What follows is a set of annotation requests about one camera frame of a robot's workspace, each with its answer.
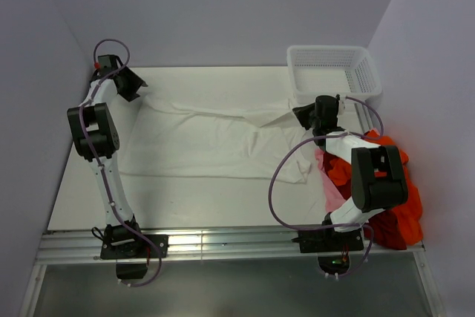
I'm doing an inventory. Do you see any white t shirt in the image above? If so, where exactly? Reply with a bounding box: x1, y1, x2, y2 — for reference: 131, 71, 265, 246
119, 94, 306, 179

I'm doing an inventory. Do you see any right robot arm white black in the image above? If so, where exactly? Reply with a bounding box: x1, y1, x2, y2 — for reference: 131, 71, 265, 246
292, 95, 409, 250

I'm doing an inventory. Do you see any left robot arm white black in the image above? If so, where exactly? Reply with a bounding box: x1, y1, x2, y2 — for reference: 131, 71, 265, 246
67, 54, 146, 257

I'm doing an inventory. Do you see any white plastic basket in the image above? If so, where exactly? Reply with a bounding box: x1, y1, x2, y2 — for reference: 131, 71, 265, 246
286, 45, 382, 104

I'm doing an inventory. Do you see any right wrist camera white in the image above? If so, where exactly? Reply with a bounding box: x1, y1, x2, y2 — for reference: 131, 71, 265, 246
335, 94, 347, 116

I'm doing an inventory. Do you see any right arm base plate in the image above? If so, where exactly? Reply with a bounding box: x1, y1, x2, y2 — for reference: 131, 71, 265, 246
292, 229, 364, 253

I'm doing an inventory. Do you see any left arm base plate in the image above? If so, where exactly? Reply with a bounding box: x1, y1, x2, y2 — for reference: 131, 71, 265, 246
99, 235, 168, 260

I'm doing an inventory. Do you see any aluminium rail frame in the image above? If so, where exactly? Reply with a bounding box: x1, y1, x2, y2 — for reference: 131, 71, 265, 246
20, 226, 445, 316

